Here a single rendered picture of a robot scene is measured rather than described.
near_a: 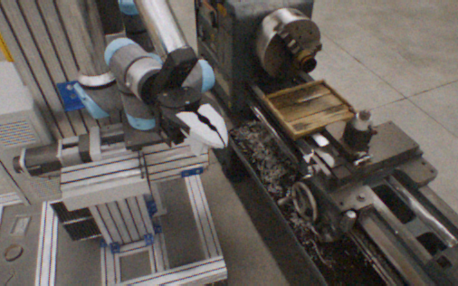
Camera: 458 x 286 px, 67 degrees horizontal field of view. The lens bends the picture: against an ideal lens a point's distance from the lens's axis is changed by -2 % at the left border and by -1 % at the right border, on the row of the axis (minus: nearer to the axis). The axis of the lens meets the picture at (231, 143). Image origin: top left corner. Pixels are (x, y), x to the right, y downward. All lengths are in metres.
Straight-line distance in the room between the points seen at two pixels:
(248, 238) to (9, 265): 1.31
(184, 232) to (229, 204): 0.46
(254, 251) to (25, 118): 1.46
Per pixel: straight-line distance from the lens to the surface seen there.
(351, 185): 1.39
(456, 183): 2.94
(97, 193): 1.18
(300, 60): 1.63
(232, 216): 2.31
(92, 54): 0.97
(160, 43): 0.83
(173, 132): 0.58
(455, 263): 1.31
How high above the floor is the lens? 1.95
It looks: 45 degrees down
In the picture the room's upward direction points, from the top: straight up
